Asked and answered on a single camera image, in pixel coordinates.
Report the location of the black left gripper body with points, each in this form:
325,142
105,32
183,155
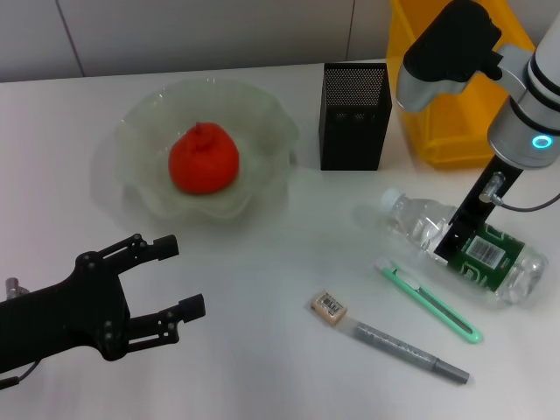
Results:
74,315

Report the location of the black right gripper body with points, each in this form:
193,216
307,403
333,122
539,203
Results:
485,201

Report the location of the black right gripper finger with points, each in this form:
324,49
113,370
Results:
452,245

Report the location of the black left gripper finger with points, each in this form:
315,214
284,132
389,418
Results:
190,308
166,248

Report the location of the clear water bottle green label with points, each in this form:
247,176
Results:
411,219

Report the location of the green utility knife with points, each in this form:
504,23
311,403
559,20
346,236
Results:
420,294

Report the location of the orange fruit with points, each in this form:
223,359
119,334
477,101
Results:
203,162

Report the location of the grey marker pen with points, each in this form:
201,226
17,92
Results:
394,345

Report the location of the beige eraser with barcode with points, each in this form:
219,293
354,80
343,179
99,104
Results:
328,307

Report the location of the black mesh pen holder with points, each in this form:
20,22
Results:
352,140

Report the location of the green glass fruit plate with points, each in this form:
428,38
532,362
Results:
262,118

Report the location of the yellow plastic bin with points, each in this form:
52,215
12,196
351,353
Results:
446,127

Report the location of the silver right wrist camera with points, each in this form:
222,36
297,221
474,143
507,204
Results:
446,44

